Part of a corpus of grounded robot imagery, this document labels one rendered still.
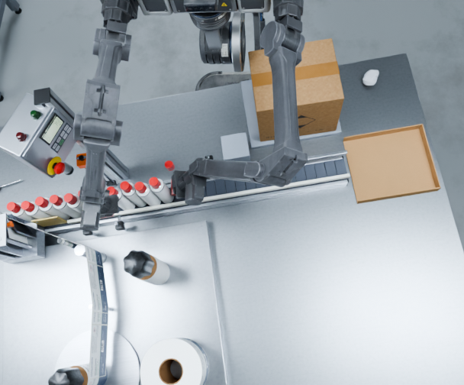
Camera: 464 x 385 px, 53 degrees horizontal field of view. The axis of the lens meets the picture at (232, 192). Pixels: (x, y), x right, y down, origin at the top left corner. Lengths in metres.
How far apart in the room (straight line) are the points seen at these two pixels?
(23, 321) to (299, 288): 1.02
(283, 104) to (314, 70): 0.49
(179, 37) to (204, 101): 1.27
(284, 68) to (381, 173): 0.74
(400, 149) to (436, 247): 0.39
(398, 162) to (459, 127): 1.13
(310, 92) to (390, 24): 1.64
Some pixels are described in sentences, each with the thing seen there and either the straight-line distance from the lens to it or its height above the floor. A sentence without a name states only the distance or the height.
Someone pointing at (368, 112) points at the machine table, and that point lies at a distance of 1.96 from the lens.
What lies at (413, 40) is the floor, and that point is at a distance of 3.19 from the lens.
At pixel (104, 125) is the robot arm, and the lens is 1.12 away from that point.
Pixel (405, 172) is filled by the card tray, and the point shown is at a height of 0.83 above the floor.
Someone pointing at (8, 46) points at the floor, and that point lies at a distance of 3.64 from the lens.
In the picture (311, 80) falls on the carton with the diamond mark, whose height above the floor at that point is 1.12.
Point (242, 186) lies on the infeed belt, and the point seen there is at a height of 0.88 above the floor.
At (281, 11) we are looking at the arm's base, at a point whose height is 1.48.
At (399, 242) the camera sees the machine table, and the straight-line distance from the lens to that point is 1.82.
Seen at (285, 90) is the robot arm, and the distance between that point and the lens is 1.24.
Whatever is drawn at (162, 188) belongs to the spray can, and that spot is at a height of 1.04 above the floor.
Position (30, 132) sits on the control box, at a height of 1.48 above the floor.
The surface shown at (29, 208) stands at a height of 1.07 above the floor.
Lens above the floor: 2.57
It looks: 72 degrees down
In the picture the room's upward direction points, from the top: 21 degrees counter-clockwise
